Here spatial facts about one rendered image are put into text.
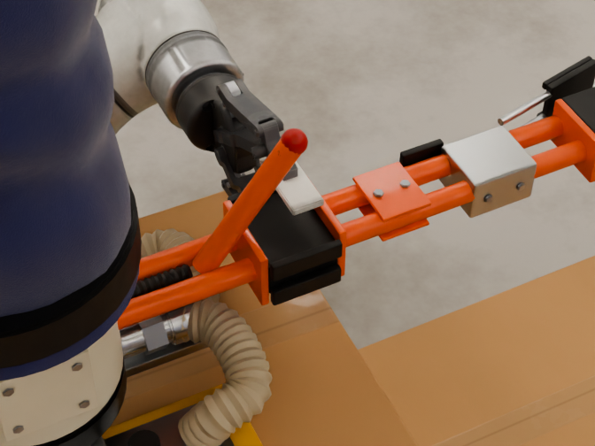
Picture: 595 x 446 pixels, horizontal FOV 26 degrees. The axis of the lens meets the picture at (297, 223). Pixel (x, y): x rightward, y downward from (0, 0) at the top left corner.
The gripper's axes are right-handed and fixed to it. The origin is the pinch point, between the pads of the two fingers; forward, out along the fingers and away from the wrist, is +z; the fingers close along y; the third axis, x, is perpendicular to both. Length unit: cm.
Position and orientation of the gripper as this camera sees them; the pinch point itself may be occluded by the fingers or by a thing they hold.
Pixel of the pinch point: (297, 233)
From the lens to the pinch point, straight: 116.9
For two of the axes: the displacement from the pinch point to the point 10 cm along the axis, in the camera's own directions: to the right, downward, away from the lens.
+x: -9.0, 3.2, -3.0
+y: 0.0, 6.9, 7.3
